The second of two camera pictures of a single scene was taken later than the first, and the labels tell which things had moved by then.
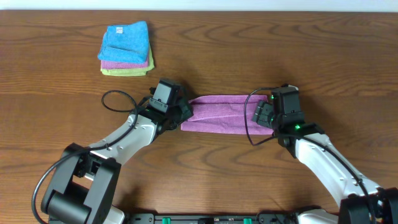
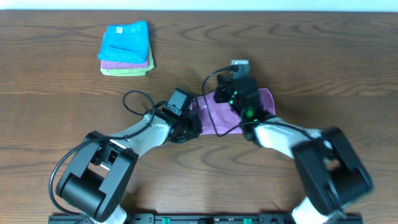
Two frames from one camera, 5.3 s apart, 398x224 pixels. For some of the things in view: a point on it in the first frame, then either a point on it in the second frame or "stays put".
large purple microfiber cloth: (224, 114) stays put
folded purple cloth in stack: (119, 65) stays put
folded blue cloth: (127, 43) stays put
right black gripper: (261, 112) → (224, 93)
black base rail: (262, 218) stays put
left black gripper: (184, 111) → (191, 127)
